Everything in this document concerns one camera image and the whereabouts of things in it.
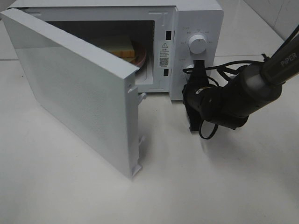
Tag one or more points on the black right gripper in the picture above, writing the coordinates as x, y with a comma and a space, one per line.
193, 94

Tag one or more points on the white microwave knob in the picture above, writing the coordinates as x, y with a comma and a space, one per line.
188, 71
197, 43

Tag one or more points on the pink plate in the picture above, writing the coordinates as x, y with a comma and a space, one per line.
140, 54

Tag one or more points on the sandwich with lettuce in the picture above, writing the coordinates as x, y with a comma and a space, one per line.
118, 45

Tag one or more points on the white microwave door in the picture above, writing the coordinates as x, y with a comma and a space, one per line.
89, 90

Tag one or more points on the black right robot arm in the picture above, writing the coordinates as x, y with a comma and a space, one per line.
225, 95

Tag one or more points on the white microwave oven body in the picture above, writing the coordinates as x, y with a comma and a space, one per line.
163, 27

